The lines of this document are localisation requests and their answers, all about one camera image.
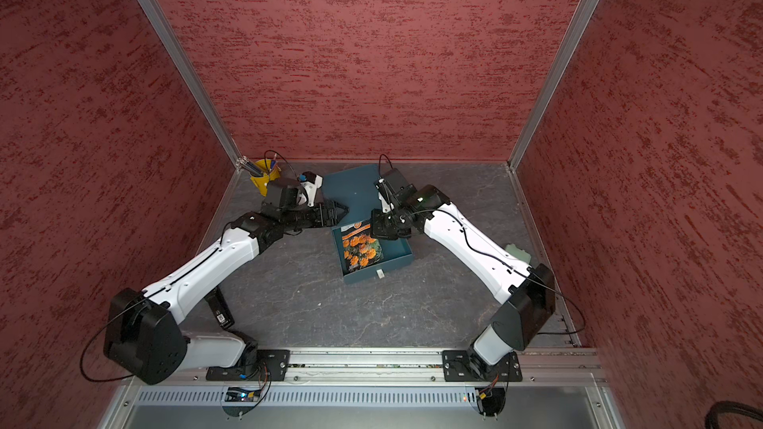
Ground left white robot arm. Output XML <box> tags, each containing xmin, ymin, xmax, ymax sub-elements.
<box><xmin>97</xmin><ymin>201</ymin><xmax>349</xmax><ymax>385</ymax></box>

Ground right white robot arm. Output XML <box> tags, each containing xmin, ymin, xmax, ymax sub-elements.
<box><xmin>371</xmin><ymin>179</ymin><xmax>564</xmax><ymax>375</ymax></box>

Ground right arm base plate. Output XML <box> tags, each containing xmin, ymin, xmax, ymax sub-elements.
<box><xmin>441</xmin><ymin>350</ymin><xmax>523</xmax><ymax>383</ymax></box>

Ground right corner aluminium post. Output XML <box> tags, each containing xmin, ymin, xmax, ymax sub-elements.
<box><xmin>508</xmin><ymin>0</ymin><xmax>600</xmax><ymax>173</ymax></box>

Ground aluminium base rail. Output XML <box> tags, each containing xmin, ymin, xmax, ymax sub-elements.
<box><xmin>100</xmin><ymin>348</ymin><xmax>624</xmax><ymax>428</ymax></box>

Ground left corner aluminium post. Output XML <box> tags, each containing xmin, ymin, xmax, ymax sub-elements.
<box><xmin>137</xmin><ymin>0</ymin><xmax>242</xmax><ymax>169</ymax></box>

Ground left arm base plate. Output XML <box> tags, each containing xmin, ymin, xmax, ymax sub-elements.
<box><xmin>206</xmin><ymin>350</ymin><xmax>291</xmax><ymax>383</ymax></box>

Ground green pencil sharpener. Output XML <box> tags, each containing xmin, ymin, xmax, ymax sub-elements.
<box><xmin>505</xmin><ymin>244</ymin><xmax>532</xmax><ymax>265</ymax></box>

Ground orange flower seed bag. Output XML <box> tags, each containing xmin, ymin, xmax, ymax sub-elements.
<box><xmin>340</xmin><ymin>220</ymin><xmax>383</xmax><ymax>273</ymax></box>

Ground yellow pen cup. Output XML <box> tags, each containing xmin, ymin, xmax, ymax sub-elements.
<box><xmin>250</xmin><ymin>158</ymin><xmax>281</xmax><ymax>197</ymax></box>

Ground pens in cup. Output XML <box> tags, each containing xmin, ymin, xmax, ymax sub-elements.
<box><xmin>236</xmin><ymin>156</ymin><xmax>279</xmax><ymax>178</ymax></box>

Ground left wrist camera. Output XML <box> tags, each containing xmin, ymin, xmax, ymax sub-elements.
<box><xmin>297</xmin><ymin>171</ymin><xmax>323</xmax><ymax>208</ymax></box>

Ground teal top drawer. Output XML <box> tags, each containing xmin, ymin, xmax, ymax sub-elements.
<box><xmin>332</xmin><ymin>220</ymin><xmax>414</xmax><ymax>284</ymax></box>

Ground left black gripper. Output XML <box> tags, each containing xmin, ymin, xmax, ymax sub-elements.
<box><xmin>282</xmin><ymin>201</ymin><xmax>349</xmax><ymax>232</ymax></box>

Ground corner aluminium post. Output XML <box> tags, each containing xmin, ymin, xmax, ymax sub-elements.
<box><xmin>508</xmin><ymin>0</ymin><xmax>600</xmax><ymax>173</ymax></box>
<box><xmin>137</xmin><ymin>0</ymin><xmax>242</xmax><ymax>169</ymax></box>

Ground black cable bundle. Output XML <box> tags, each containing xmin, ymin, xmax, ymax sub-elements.
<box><xmin>704</xmin><ymin>400</ymin><xmax>763</xmax><ymax>429</ymax></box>

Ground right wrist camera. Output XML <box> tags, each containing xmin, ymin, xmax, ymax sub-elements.
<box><xmin>375</xmin><ymin>168</ymin><xmax>417</xmax><ymax>213</ymax></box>

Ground teal drawer cabinet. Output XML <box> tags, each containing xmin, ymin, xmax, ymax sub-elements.
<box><xmin>322</xmin><ymin>164</ymin><xmax>382</xmax><ymax>230</ymax></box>

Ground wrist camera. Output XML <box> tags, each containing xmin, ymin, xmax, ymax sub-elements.
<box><xmin>297</xmin><ymin>171</ymin><xmax>323</xmax><ymax>208</ymax></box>
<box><xmin>375</xmin><ymin>168</ymin><xmax>417</xmax><ymax>213</ymax></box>

